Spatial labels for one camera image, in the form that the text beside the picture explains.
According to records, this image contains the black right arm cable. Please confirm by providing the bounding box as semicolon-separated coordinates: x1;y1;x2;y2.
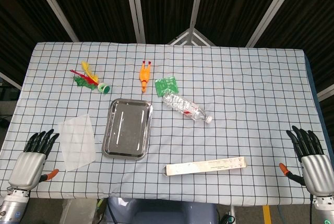
309;194;314;224

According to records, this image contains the white paper sheet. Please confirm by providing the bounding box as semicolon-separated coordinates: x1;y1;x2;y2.
57;113;97;172

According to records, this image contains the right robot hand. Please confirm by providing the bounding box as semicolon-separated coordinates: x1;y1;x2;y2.
279;125;334;197

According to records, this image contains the clear plastic water bottle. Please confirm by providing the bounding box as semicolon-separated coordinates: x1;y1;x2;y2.
162;92;213;124

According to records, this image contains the green packet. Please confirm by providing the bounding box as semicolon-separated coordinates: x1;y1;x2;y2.
153;76;180;97

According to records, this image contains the checked blue tablecloth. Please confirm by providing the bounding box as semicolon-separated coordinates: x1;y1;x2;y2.
0;41;328;206

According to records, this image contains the white metal frame brace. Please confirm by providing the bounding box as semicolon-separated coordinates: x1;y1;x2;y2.
166;27;217;46

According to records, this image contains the stainless steel tray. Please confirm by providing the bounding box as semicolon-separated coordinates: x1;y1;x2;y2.
101;98;154;160

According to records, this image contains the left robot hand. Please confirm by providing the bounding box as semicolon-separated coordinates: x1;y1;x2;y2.
7;128;61;191

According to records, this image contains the long baking paper box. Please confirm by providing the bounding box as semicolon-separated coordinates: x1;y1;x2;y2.
164;156;247;177

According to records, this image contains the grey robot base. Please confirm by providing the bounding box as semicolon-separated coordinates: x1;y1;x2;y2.
105;196;219;224

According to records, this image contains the feather shuttlecock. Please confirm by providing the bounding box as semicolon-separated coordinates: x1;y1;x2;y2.
69;61;111;95

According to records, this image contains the orange rubber chicken toy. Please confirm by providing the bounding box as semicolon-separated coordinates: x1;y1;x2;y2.
138;61;152;93

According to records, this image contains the black pleated curtain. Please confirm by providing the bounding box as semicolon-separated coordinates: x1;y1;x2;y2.
0;0;334;99

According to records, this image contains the white metal frame beam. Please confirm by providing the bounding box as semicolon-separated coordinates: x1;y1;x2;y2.
0;72;23;91
316;84;334;102

